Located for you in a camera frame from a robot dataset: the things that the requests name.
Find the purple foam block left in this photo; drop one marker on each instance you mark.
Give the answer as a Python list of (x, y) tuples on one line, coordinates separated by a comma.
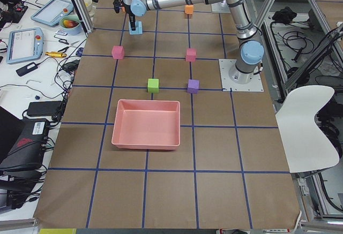
[(193, 86)]

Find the bowl with yellow lemon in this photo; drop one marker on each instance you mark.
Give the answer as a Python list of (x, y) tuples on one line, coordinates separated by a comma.
[(89, 5)]

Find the black power adapter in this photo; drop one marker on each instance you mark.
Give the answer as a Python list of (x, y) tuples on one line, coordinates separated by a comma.
[(27, 69)]

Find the dark pink foam block near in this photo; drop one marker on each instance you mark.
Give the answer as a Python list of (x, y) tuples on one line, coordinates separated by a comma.
[(191, 55)]

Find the pink foam block far left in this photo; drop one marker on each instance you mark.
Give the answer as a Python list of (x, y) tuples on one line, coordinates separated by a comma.
[(118, 52)]

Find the pink plastic tray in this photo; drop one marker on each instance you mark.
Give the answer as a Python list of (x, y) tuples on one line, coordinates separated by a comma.
[(147, 124)]

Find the light blue foam block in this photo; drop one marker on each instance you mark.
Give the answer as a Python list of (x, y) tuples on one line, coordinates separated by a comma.
[(137, 30)]

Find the aluminium frame post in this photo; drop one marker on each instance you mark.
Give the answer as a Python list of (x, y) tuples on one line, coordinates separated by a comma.
[(83, 15)]

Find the green bowl with fruit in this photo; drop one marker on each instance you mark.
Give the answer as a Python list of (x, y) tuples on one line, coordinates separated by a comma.
[(71, 24)]

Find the blue teach pendant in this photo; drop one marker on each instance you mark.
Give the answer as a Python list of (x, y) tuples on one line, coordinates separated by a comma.
[(52, 12), (24, 45)]

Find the white chair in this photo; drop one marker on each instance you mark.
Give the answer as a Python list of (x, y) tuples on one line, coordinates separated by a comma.
[(306, 147)]

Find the black laptop computer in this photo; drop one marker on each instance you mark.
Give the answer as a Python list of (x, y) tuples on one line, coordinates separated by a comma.
[(22, 144)]

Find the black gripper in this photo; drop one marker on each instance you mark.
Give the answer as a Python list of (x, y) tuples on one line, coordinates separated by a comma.
[(131, 14)]

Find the orange foam block far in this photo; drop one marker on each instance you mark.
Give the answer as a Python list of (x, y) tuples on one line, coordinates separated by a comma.
[(188, 9)]

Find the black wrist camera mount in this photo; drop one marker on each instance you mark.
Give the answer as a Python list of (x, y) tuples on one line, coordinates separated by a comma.
[(117, 5)]

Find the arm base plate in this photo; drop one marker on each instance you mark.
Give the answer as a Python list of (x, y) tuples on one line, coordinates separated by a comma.
[(232, 80)]

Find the green foam block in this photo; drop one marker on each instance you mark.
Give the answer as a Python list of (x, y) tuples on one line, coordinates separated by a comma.
[(153, 85)]

